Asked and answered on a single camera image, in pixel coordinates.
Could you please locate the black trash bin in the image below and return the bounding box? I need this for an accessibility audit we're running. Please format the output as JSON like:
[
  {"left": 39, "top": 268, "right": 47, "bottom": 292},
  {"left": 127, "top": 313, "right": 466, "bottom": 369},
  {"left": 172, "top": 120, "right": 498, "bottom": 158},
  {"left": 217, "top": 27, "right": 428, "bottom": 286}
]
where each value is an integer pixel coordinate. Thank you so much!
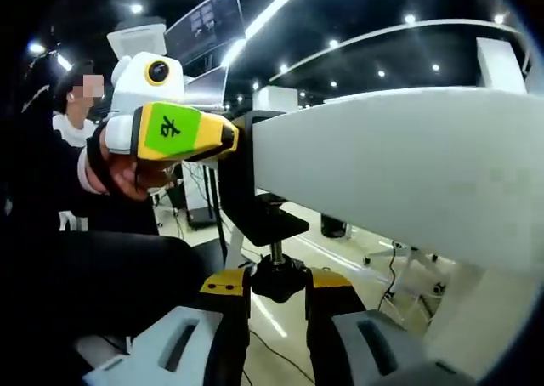
[{"left": 320, "top": 213, "right": 352, "bottom": 239}]

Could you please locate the white ceiling air conditioner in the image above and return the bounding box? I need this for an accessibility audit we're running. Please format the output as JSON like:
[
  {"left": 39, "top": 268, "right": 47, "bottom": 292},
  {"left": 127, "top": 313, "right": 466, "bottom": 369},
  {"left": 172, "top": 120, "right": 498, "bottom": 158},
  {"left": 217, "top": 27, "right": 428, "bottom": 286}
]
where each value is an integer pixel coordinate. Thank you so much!
[{"left": 106, "top": 25, "right": 166, "bottom": 60}]

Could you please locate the dark curved hanging screen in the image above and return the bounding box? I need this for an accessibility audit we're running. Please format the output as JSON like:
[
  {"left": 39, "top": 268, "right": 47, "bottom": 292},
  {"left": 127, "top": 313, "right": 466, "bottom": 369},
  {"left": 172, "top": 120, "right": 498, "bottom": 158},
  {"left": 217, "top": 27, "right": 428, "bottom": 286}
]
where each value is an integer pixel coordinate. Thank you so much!
[{"left": 163, "top": 0, "right": 247, "bottom": 68}]

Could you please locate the grey swivel office chair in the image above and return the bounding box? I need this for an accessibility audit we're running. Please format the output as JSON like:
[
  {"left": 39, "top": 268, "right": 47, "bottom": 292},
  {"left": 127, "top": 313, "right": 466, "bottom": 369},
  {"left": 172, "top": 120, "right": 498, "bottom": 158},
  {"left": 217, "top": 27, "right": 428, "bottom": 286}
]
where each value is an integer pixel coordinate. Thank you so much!
[{"left": 363, "top": 239, "right": 447, "bottom": 304}]

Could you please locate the black clamp fixture with clip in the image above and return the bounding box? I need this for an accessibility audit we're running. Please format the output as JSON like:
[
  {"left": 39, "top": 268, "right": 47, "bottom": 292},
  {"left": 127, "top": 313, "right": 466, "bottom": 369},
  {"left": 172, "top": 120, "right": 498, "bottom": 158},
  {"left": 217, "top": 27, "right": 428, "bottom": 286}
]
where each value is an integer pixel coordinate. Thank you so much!
[{"left": 218, "top": 110, "right": 310, "bottom": 304}]

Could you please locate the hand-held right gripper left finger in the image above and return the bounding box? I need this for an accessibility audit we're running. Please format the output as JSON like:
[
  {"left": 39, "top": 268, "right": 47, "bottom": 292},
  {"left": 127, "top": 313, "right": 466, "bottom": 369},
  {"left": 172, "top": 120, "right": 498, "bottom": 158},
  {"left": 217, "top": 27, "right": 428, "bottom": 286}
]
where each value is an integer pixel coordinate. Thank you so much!
[{"left": 82, "top": 269, "right": 252, "bottom": 386}]

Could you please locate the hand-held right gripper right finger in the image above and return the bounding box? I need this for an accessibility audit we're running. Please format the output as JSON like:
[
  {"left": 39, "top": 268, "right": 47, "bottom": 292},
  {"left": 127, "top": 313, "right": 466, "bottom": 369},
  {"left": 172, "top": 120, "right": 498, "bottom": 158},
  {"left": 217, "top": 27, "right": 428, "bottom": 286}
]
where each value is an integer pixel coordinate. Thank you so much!
[{"left": 304, "top": 266, "right": 473, "bottom": 386}]

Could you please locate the person's left hand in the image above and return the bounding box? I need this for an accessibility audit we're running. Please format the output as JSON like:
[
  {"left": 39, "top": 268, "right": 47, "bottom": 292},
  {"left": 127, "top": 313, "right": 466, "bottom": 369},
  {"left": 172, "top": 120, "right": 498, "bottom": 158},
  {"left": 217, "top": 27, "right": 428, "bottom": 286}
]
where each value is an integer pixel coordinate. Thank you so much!
[{"left": 86, "top": 122, "right": 175, "bottom": 201}]

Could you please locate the long curved ceiling light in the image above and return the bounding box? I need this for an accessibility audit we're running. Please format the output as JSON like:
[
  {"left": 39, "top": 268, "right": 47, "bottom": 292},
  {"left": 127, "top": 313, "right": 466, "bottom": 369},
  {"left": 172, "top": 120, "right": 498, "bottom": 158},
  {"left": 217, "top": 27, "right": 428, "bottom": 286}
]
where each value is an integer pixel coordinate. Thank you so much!
[{"left": 220, "top": 0, "right": 320, "bottom": 67}]

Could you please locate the white desk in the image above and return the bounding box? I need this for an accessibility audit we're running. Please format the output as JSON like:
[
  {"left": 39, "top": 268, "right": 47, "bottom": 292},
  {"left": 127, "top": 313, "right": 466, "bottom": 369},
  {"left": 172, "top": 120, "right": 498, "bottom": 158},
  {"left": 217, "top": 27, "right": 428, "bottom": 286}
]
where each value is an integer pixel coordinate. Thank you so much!
[{"left": 224, "top": 86, "right": 544, "bottom": 381}]

